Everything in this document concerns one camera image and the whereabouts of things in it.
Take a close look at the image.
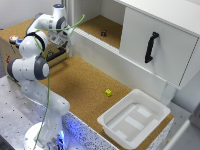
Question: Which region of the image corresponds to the red button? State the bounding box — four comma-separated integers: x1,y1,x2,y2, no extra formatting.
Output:
8,34,19,44

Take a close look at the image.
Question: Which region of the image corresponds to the white plastic box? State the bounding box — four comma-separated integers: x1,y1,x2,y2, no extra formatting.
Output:
96,88,172,150

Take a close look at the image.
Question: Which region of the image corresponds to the black drawer handle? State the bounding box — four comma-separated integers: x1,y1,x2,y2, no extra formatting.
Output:
45,47,68,64

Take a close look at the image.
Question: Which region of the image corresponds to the white sliding door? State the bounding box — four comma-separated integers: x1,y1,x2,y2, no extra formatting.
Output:
118,6,200,89

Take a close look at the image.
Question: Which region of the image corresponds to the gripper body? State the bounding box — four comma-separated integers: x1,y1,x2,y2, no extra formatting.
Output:
49,32,72,48

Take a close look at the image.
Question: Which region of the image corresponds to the white cabinet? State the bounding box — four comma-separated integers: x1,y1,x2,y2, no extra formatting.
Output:
65,0,200,107

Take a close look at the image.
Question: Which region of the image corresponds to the green cable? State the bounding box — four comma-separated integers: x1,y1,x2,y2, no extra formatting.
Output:
32,13,86,150

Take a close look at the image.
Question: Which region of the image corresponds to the purple block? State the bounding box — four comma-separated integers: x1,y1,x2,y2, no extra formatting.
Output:
100,29,108,37

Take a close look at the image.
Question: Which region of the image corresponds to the yellow block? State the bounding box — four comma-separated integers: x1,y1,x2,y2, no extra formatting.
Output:
104,88,113,98

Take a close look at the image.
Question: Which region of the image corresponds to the wooden drawer box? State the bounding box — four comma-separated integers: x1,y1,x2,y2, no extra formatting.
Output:
0,17,72,80

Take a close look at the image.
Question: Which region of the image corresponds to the blue button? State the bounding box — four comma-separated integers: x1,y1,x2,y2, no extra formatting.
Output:
15,38,25,47

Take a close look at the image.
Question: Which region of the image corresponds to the black door handle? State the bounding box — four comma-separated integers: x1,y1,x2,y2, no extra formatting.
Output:
144,31,160,64

